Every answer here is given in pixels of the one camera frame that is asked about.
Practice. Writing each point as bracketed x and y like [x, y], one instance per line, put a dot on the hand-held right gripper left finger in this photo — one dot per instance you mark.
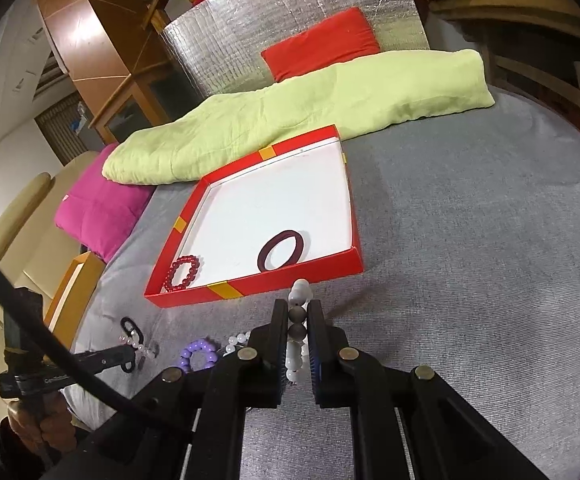
[283, 370]

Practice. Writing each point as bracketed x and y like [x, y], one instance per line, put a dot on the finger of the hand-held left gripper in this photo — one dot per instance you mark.
[102, 358]

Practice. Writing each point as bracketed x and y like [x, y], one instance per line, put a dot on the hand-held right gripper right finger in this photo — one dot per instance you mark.
[314, 370]

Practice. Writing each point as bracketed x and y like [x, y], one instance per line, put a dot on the red cardboard box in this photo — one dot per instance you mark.
[270, 195]

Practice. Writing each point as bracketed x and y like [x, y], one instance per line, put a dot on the person's left hand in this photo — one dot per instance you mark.
[44, 427]

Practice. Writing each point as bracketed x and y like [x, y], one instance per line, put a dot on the dark red bangle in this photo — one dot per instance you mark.
[262, 256]

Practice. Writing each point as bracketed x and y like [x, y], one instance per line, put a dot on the beige sofa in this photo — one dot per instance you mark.
[14, 240]

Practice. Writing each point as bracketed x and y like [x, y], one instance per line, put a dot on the pink cushion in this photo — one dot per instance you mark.
[99, 200]

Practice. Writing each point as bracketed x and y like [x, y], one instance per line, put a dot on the brown louvred panel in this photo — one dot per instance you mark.
[59, 130]

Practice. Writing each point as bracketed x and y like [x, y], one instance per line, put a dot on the light green blanket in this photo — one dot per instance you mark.
[320, 95]

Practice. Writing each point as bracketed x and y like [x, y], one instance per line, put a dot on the wooden cabinet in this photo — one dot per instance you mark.
[89, 25]

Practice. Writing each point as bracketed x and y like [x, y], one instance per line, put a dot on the silver foil mat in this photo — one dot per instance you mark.
[295, 0]

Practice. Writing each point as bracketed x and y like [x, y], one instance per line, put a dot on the wooden shelf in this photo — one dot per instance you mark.
[500, 20]

